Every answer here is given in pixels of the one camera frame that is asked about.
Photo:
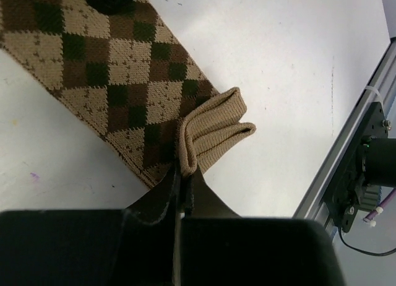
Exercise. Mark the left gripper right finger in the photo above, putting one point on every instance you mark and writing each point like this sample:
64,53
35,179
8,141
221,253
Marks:
201,202

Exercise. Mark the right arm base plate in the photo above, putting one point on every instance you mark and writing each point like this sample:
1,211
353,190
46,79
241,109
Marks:
368,161

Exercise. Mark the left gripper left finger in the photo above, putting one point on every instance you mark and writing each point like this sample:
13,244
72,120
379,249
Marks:
154,205

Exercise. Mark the brown argyle sock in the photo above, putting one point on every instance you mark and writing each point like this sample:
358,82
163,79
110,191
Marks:
128,78

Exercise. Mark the aluminium rail frame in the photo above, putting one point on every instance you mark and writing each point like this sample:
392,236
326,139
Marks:
380,88

